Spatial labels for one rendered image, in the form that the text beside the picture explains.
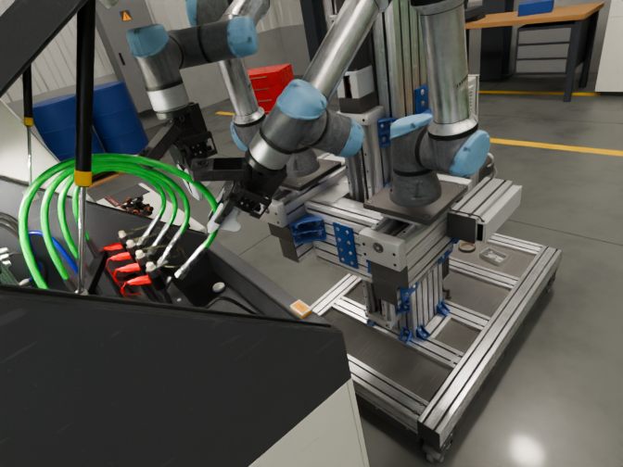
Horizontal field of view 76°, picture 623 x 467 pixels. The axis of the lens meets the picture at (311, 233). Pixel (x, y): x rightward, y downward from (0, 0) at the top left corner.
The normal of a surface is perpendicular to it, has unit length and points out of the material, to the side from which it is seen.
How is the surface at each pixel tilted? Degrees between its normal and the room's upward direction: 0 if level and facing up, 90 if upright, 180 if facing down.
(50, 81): 90
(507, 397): 0
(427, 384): 0
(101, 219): 90
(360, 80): 90
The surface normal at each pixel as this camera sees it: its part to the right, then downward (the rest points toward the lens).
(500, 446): -0.18, -0.83
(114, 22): 0.71, 0.26
